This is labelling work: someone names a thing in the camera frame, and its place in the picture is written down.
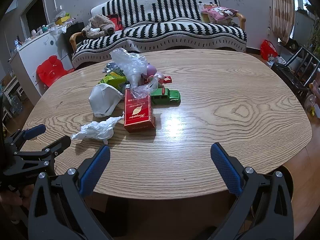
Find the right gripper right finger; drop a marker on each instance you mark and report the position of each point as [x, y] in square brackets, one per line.
[263, 207]

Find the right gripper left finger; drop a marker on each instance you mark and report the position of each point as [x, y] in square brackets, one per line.
[58, 209]

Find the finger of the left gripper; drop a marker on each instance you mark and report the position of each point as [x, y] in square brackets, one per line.
[18, 138]
[44, 158]

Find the white tissue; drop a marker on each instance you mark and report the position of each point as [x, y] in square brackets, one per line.
[98, 130]

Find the white paper bag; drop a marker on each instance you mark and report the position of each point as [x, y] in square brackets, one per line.
[103, 99]

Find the red cigarette box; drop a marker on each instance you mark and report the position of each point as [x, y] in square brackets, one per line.
[138, 114]

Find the green snack wrapper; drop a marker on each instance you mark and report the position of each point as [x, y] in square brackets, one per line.
[115, 80]

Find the clear plastic bag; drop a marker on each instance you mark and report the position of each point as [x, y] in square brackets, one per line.
[133, 66]

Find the green toy car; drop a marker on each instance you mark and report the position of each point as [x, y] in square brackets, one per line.
[165, 96]

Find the pink toy figure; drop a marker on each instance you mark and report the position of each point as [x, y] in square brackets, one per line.
[151, 72]

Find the small red packet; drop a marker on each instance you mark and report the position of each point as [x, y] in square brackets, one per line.
[167, 79]

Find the silver blue foil wrapper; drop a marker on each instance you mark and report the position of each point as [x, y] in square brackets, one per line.
[112, 67]

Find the person's left hand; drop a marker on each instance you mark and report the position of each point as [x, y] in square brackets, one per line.
[11, 203]

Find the red plastic child chair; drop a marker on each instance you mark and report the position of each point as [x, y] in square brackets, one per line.
[51, 70]

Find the white cabinet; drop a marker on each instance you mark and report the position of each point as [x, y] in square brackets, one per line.
[25, 62]

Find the yellow toy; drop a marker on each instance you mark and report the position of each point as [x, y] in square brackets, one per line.
[311, 110]

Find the brown plush toy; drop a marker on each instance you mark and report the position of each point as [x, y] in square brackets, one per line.
[98, 26]

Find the black wooden chair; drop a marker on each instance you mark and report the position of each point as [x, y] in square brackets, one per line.
[298, 72]

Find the red cushion on sofa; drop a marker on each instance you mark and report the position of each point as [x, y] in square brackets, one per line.
[115, 18]

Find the red shopping basket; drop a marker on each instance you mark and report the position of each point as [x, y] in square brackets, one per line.
[267, 50]

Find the black white striped sofa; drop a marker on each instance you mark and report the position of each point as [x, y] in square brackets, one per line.
[153, 25]

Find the patterned curtain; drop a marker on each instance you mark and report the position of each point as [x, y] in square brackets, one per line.
[283, 19]

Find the pink cartoon pillow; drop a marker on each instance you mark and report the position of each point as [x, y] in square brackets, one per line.
[212, 13]

